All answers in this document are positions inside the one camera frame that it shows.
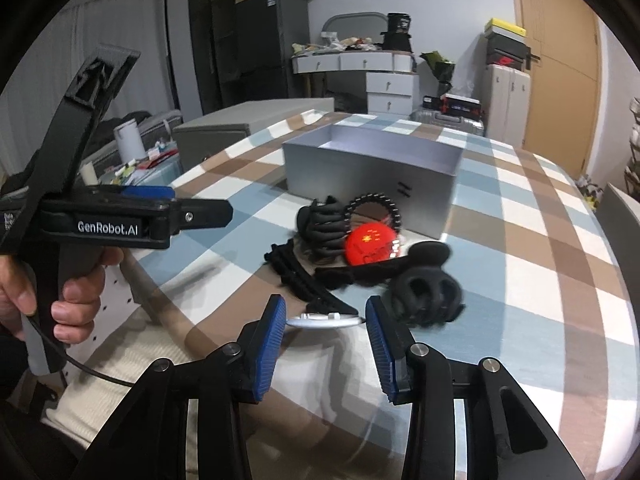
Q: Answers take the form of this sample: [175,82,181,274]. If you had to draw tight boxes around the checked blanket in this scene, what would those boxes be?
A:
[120,112,640,480]

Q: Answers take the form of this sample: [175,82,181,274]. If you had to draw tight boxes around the cream knitted clothing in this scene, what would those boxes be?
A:
[42,305,201,480]

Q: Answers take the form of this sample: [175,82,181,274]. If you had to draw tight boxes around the black wardrobe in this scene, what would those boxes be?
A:
[202,0,241,111]

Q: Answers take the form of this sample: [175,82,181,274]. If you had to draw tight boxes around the dark grey refrigerator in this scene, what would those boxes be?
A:
[235,0,311,106]

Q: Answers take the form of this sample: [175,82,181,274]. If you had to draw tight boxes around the white hair clip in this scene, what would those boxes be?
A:
[285,311,366,331]

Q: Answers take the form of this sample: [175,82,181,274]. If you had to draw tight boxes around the large black hair claw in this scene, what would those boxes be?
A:
[387,241,467,328]

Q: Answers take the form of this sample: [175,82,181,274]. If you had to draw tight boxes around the grey arched mirror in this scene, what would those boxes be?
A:
[320,11,388,43]

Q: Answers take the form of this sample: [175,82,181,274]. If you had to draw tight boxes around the white suitcase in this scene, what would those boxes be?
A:
[484,62,531,148]

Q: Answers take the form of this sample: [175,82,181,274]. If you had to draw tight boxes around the black bead bracelet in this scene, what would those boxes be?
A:
[344,191,405,233]

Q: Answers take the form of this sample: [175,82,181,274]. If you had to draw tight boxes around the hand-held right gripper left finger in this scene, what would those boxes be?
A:
[70,294,288,480]

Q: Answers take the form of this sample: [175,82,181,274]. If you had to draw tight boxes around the white curtain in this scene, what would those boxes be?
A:
[0,0,168,126]

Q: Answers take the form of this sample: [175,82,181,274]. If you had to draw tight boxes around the black fabric headband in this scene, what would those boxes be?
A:
[315,260,401,291]

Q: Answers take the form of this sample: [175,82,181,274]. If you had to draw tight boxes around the grey storage box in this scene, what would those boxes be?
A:
[281,125,467,240]

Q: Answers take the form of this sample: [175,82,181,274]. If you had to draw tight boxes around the dark wrapped bouquet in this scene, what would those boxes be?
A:
[420,51,457,96]

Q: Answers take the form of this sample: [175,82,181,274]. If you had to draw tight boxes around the person's left hand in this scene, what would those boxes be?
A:
[0,249,125,345]

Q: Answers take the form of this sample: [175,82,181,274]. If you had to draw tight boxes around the silver suitcase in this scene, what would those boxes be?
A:
[411,107,486,137]

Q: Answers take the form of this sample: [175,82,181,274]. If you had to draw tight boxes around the long black hair clip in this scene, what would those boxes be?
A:
[263,240,358,317]

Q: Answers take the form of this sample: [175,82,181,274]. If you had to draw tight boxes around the black cable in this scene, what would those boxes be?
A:
[22,312,138,388]

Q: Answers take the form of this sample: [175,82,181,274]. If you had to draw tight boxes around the wooden door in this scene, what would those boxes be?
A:
[507,0,601,176]

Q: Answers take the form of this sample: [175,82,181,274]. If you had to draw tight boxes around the pile of small packets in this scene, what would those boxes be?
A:
[85,145,181,191]

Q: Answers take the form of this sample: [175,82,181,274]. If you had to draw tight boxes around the black and red box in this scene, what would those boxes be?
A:
[440,92,482,117]

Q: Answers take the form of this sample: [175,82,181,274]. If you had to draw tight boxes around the stack of shoe boxes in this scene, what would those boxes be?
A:
[482,17,531,68]

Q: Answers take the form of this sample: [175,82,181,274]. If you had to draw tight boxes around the black ribbed hair claw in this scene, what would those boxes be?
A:
[295,194,353,263]

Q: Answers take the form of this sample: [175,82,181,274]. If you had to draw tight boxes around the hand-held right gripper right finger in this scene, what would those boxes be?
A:
[364,296,576,480]

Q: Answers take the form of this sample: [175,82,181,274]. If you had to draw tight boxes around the pile of cosmetics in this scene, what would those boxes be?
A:
[295,35,386,56]

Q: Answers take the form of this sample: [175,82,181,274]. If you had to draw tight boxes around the white dressing table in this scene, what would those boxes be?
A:
[291,50,421,115]

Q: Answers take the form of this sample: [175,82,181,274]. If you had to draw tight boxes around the shoe rack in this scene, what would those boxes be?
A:
[625,100,640,186]

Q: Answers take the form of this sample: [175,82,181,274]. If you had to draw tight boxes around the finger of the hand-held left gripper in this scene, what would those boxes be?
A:
[167,197,234,236]
[120,185,176,202]

